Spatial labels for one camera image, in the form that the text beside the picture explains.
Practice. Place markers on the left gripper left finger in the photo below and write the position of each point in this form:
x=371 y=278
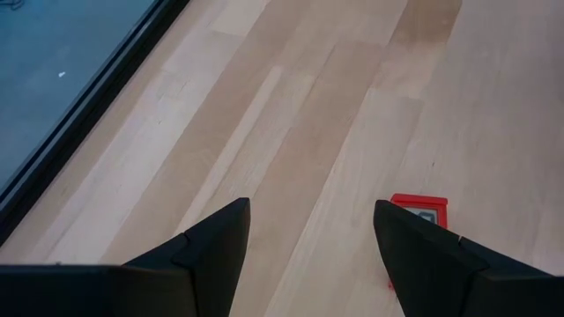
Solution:
x=211 y=264

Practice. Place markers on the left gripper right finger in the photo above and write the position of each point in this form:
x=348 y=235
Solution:
x=423 y=264

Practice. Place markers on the red flat rectangular box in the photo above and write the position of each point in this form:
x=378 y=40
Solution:
x=418 y=200

